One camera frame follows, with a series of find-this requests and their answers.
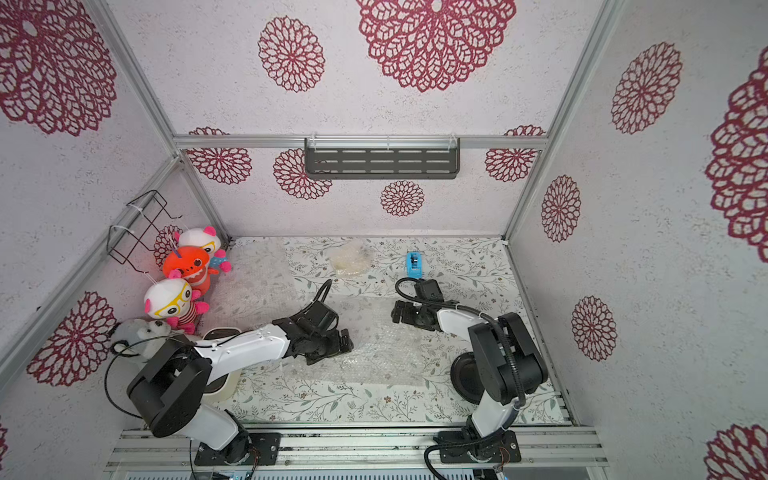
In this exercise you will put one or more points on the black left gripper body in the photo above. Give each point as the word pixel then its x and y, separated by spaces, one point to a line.
pixel 328 345

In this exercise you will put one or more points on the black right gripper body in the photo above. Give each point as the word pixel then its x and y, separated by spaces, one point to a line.
pixel 410 314

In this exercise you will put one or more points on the cream plate with black flowers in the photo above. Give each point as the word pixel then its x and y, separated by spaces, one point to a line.
pixel 351 258

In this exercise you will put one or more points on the clear bubble wrap sheet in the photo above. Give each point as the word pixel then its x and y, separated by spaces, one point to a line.
pixel 383 352
pixel 351 258

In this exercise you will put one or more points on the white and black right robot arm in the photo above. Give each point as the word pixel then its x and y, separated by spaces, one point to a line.
pixel 508 362

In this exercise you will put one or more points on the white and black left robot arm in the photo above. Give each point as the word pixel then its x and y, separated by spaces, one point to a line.
pixel 168 391

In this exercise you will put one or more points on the blue tape dispenser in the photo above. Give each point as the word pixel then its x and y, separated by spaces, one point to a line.
pixel 414 265

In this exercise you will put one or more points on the white plush with blue dots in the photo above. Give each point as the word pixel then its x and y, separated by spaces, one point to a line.
pixel 208 240

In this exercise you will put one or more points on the red monster plush toy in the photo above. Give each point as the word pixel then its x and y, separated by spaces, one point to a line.
pixel 192 264

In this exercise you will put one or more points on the white plush with striped shirt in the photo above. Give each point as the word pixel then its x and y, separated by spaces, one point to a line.
pixel 176 302

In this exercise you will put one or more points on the grey plush koala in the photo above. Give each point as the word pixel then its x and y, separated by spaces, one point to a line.
pixel 138 340

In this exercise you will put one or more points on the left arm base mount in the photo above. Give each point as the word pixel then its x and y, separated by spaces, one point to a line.
pixel 255 449

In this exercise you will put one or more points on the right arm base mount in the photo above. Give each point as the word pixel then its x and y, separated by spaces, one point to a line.
pixel 457 447

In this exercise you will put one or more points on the grey slotted wall shelf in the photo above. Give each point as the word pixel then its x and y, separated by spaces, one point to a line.
pixel 393 160

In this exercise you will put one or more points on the black wire wall basket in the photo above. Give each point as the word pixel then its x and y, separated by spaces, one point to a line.
pixel 145 215

